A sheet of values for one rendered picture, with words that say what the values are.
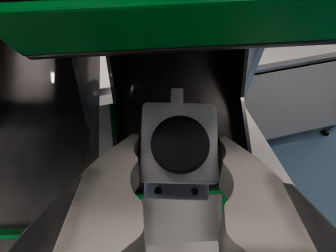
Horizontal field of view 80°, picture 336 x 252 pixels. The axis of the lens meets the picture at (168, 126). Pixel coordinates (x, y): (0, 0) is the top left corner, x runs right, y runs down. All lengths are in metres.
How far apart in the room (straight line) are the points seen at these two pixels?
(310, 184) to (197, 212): 1.45
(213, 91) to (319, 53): 0.95
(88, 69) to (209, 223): 0.31
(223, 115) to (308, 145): 1.74
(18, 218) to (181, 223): 0.24
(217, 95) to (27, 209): 0.22
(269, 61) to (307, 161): 1.05
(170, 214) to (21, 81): 0.28
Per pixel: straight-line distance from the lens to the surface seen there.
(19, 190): 0.25
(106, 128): 0.31
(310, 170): 1.83
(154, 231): 0.39
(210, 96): 0.23
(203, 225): 0.39
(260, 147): 0.67
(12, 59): 0.29
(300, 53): 1.11
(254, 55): 0.26
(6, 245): 0.52
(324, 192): 1.79
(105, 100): 0.25
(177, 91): 0.16
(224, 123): 0.23
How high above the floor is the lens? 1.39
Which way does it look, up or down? 53 degrees down
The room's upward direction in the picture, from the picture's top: 2 degrees counter-clockwise
